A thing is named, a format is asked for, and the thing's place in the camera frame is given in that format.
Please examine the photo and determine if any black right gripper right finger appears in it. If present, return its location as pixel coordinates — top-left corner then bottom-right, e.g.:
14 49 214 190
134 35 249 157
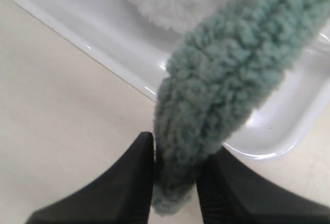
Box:
196 148 329 224

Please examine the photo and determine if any green fleece scarf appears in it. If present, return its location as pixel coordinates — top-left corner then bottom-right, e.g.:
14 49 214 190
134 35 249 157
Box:
152 0 329 215

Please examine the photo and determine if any white plastic tray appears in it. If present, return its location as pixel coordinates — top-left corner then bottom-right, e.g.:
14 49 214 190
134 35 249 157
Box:
12 0 329 159

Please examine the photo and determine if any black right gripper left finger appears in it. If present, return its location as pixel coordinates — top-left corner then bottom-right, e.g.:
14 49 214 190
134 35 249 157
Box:
27 132 154 224

